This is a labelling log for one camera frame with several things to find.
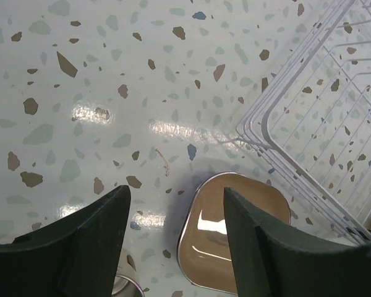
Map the white wire dish rack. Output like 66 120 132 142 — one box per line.
236 1 371 244

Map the brown square panda plate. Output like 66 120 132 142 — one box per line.
177 172 291 295

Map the cream steel-lined cup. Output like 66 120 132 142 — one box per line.
111 248 145 297

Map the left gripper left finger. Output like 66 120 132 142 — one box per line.
0 186 131 296

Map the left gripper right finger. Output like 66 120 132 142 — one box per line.
223 187 371 296

